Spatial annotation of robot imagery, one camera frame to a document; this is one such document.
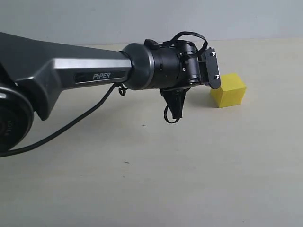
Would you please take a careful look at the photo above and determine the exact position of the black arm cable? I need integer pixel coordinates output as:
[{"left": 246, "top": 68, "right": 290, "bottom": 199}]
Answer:
[{"left": 0, "top": 31, "right": 208, "bottom": 158}]

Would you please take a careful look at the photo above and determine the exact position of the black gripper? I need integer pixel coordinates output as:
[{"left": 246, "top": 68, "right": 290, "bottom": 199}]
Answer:
[{"left": 160, "top": 84, "right": 199, "bottom": 119}]

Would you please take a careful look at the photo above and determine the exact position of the yellow cube block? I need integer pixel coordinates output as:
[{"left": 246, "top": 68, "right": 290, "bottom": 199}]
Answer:
[{"left": 210, "top": 73, "right": 247, "bottom": 108}]

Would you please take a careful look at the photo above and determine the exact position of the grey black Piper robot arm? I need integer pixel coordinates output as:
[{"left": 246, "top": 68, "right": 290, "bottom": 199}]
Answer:
[{"left": 0, "top": 33, "right": 202, "bottom": 157}]

